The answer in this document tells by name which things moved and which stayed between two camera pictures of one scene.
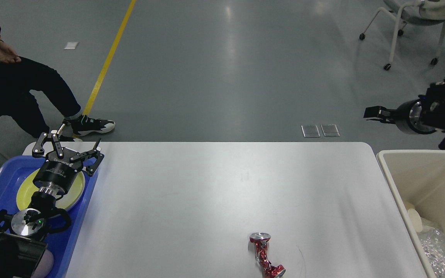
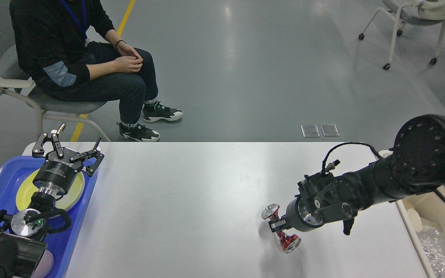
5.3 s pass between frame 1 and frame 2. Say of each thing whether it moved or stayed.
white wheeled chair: stayed
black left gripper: stayed
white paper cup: stayed
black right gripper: moved
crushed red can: moved
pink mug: stayed
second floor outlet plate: stayed
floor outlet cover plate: stayed
